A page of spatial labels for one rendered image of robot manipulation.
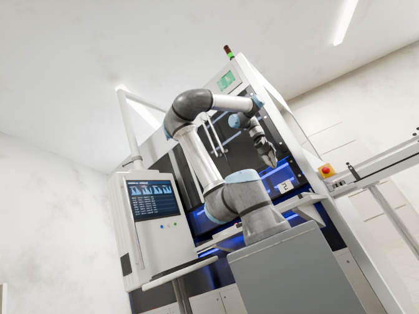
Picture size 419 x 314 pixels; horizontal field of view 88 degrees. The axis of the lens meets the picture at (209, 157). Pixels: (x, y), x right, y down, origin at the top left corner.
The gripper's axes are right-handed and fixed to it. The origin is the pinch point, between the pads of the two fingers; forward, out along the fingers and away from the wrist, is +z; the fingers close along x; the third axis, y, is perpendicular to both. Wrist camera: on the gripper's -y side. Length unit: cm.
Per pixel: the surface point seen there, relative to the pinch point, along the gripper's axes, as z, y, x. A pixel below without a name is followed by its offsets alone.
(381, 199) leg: 35, 42, -33
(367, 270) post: 62, 28, -9
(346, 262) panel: 56, 28, -2
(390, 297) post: 74, 28, -11
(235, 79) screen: -82, 26, 1
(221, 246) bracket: 26, -2, 48
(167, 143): -78, 28, 87
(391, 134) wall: -54, 420, -118
